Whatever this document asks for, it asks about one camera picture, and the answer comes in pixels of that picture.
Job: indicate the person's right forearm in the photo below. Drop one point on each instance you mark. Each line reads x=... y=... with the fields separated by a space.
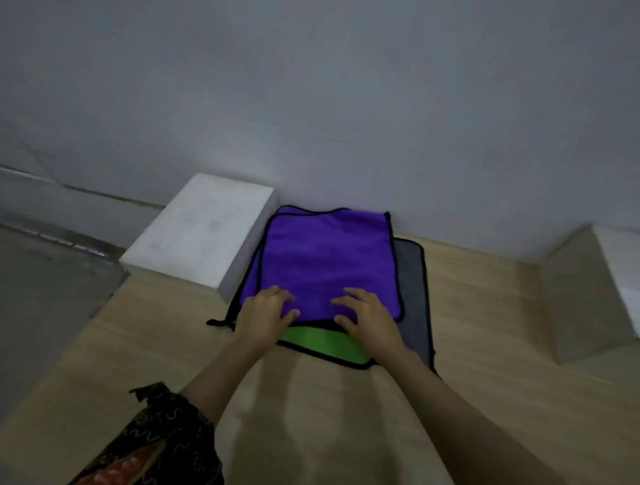
x=450 y=419

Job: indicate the grey microfibre cloth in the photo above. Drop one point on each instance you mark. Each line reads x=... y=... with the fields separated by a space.
x=412 y=300

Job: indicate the person's left thumb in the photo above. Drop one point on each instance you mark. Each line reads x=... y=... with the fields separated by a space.
x=291 y=316

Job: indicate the green microfibre cloth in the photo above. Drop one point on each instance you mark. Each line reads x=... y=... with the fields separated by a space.
x=325 y=344

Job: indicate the person's left hand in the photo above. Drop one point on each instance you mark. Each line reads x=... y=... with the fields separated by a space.
x=262 y=320

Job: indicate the white rectangular block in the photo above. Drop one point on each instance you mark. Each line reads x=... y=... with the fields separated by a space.
x=200 y=230
x=590 y=295

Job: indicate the person's left forearm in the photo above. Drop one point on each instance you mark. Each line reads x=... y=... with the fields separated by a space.
x=225 y=379

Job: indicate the person's right thumb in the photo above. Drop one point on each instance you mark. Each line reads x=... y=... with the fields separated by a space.
x=344 y=322

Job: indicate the dark patterned sleeve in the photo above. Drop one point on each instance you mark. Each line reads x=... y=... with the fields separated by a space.
x=160 y=439

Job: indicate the person's right hand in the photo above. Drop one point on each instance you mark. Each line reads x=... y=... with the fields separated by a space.
x=372 y=327

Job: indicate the purple microfibre cloth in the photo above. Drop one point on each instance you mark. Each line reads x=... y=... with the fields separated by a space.
x=325 y=260

